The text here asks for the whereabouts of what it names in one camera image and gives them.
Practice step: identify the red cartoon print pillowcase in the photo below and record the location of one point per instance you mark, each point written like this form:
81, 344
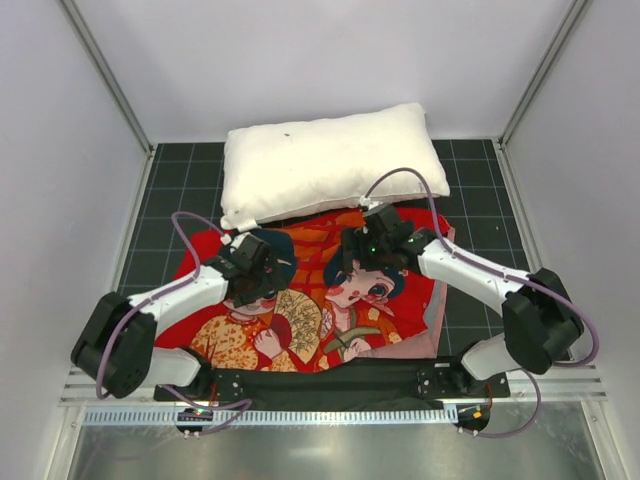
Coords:
326, 317

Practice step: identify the left aluminium frame post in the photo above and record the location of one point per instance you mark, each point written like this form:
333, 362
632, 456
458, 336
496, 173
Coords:
87, 40

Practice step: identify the aluminium front rail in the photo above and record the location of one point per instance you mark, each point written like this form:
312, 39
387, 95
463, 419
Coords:
557, 385

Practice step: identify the white slotted cable duct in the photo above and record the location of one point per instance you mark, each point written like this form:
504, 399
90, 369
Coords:
175, 415

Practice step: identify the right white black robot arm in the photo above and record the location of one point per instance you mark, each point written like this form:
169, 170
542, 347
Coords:
540, 323

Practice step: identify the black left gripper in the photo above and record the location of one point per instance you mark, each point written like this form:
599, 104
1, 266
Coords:
255, 288

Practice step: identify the black grid cutting mat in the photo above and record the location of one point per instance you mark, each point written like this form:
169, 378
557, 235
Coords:
189, 177

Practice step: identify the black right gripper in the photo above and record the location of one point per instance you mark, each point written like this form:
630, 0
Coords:
364, 245

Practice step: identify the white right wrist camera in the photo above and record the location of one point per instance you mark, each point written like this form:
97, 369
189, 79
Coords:
367, 204

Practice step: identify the right aluminium frame post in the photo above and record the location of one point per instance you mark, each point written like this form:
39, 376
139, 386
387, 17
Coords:
558, 43

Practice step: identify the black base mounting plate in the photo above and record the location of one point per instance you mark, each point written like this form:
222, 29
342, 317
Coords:
360, 385

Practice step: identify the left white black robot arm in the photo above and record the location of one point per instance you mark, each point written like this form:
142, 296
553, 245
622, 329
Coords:
117, 345

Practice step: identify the aluminium frame post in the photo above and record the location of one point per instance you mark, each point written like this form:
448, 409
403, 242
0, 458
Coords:
87, 40
558, 43

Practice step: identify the white pillow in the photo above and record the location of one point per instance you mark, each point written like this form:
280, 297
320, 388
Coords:
295, 169

